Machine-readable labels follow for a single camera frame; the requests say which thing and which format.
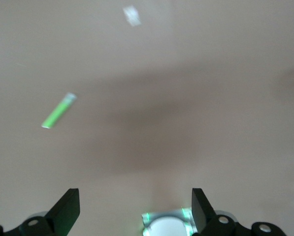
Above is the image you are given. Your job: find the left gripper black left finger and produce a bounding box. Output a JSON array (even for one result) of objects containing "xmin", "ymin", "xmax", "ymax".
[{"xmin": 0, "ymin": 187, "xmax": 81, "ymax": 236}]

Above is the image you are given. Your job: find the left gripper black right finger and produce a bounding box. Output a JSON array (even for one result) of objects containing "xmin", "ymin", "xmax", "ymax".
[{"xmin": 191, "ymin": 187, "xmax": 288, "ymax": 236}]

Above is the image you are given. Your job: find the green highlighter pen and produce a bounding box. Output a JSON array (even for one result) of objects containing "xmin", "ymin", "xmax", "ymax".
[{"xmin": 41, "ymin": 92, "xmax": 78, "ymax": 129}]

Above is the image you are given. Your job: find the small rectangular tape patch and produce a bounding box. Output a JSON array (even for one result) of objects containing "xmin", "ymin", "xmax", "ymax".
[{"xmin": 122, "ymin": 4, "xmax": 143, "ymax": 27}]

